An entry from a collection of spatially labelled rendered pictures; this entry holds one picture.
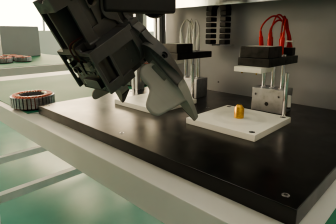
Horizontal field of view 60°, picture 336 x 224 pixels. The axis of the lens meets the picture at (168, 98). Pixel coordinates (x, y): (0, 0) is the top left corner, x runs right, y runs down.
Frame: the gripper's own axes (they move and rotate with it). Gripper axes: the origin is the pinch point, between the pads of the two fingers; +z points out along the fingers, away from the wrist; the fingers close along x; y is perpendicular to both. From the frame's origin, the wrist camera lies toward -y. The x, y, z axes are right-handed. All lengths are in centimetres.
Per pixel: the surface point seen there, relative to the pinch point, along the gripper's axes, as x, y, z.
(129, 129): -11.9, 0.2, 8.1
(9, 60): -186, -30, 25
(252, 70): 1.8, -22.4, 8.9
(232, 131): 3.8, -9.2, 12.5
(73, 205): -111, 7, 93
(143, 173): -0.1, 7.4, 6.6
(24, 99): -47.4, 4.6, 4.0
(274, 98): 2.3, -27.4, 19.9
